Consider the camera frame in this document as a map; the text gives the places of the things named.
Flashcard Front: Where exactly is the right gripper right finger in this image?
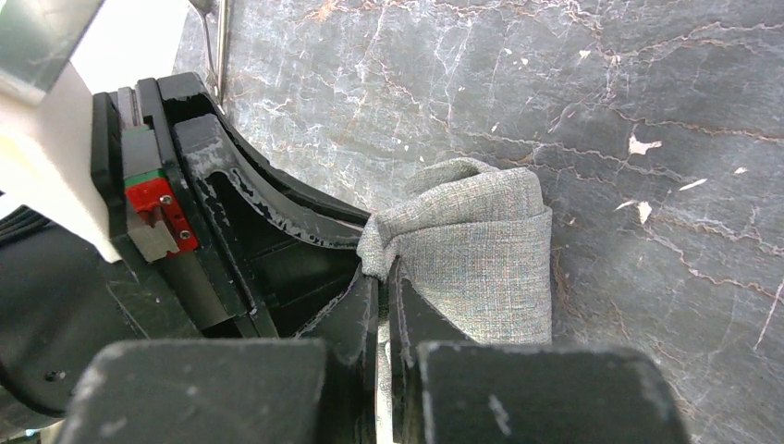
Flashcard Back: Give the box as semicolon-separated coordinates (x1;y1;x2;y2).
388;257;470;443

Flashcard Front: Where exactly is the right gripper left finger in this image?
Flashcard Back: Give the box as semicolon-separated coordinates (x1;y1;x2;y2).
295;269;379;443

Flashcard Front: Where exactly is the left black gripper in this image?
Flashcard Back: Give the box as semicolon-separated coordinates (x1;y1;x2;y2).
92;73;369;339

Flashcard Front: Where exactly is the grey cloth napkin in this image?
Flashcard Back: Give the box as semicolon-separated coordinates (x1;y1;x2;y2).
357;157;553;344

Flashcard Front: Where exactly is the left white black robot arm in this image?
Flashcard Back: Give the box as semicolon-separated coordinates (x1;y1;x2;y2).
1;73;368;434

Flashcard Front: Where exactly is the silver spoon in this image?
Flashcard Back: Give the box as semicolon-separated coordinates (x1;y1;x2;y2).
189;0;233;105

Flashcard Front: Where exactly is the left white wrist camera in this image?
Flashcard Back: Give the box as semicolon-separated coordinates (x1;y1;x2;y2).
1;0;190;263

